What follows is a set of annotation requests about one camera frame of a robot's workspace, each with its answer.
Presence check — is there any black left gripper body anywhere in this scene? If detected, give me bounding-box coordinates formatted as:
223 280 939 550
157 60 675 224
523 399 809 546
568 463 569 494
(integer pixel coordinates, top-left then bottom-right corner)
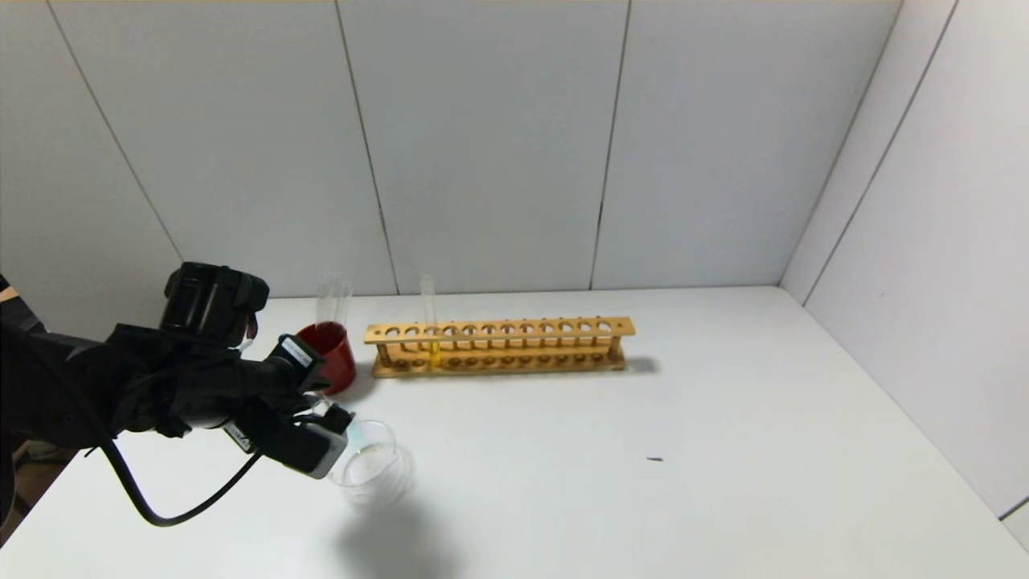
236 333 327 414

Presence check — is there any person in dark clothing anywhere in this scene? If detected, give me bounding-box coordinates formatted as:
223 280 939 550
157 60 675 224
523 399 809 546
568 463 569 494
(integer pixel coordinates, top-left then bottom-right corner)
0 276 45 335

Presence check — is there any grey worn shoe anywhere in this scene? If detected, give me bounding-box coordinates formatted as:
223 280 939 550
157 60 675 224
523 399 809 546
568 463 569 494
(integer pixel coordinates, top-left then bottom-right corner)
24 441 85 464

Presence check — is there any dark red cup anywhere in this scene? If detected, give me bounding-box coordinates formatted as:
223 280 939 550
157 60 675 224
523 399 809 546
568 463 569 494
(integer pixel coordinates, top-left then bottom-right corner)
296 322 358 396

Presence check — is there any test tube with yellow pigment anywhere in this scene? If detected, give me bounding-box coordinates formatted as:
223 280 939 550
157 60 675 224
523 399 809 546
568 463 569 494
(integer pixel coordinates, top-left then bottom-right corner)
420 275 442 368

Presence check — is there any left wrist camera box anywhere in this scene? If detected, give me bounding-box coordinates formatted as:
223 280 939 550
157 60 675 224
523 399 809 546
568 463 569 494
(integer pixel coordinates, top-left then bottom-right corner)
223 414 351 480

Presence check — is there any wooden test tube rack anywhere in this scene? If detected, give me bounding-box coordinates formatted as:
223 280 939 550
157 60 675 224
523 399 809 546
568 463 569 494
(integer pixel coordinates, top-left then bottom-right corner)
364 317 636 379

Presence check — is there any clear glass dish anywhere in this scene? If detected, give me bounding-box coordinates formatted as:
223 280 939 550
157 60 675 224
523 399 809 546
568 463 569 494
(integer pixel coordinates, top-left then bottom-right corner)
330 419 413 508

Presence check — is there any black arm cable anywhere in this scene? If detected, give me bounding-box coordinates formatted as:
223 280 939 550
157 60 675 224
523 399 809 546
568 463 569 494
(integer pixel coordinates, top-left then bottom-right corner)
84 438 266 528

